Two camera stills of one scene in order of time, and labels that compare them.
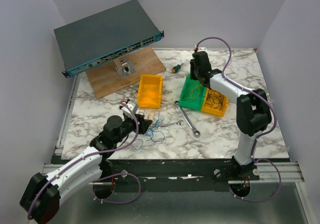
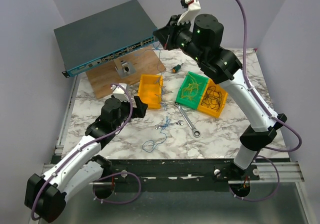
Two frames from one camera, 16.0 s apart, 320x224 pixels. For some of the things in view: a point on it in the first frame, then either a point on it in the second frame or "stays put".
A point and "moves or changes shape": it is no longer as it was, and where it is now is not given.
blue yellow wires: [153, 115] -> [148, 146]
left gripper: [143, 124] -> [139, 111]
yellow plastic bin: [214, 102] moves or changes shape
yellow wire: [194, 93] moves or changes shape
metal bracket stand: [124, 68] stays put
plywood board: [104, 79] stays put
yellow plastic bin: [150, 91] stays put
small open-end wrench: [178, 123] stays put
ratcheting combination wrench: [196, 132] stays put
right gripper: [192, 77] -> [164, 35]
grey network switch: [95, 39] stays put
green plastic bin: [193, 94] stays put
